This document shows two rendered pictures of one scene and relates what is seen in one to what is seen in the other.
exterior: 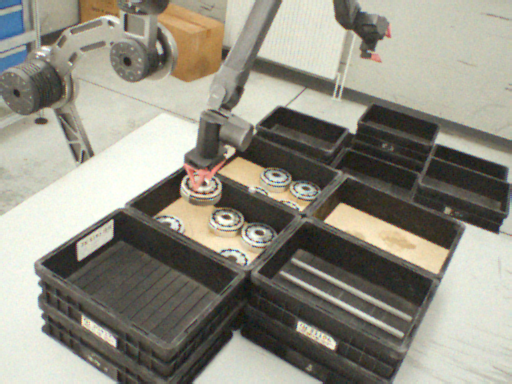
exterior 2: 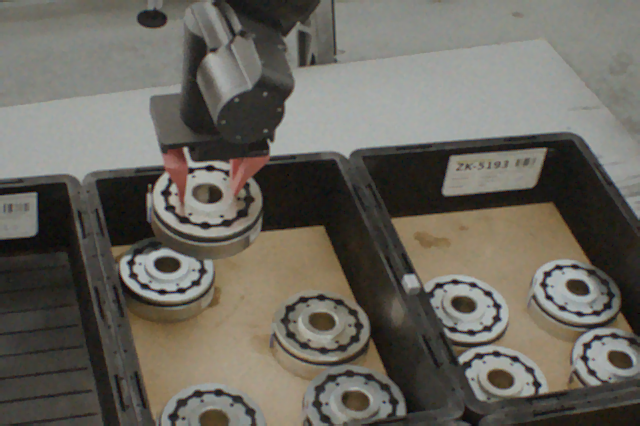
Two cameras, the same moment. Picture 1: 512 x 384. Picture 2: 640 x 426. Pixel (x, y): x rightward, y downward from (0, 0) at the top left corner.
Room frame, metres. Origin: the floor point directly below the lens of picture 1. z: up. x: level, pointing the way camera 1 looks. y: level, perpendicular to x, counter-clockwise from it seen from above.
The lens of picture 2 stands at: (0.59, -0.55, 1.80)
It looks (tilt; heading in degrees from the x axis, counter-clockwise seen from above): 41 degrees down; 42
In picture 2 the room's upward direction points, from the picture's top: 9 degrees clockwise
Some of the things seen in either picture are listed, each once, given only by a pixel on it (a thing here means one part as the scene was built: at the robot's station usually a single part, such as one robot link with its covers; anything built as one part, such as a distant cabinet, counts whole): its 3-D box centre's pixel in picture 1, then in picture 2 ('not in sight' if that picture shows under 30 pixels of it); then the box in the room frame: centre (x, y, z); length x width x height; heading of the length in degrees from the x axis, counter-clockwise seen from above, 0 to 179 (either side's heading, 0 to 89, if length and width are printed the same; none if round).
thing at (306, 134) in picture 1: (295, 165); not in sight; (2.48, -0.19, 0.37); 0.40 x 0.30 x 0.45; 70
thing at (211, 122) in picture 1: (213, 125); (219, 46); (1.17, 0.12, 1.22); 0.07 x 0.06 x 0.07; 68
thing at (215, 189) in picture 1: (201, 185); (207, 198); (1.18, 0.13, 1.04); 0.10 x 0.10 x 0.01
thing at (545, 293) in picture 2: (276, 176); (576, 292); (1.56, -0.06, 0.86); 0.10 x 0.10 x 0.01
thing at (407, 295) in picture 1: (341, 294); not in sight; (1.05, -0.27, 0.87); 0.40 x 0.30 x 0.11; 64
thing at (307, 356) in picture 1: (332, 323); not in sight; (1.05, -0.27, 0.76); 0.40 x 0.30 x 0.12; 64
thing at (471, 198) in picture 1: (449, 222); not in sight; (2.21, -0.94, 0.37); 0.40 x 0.30 x 0.45; 70
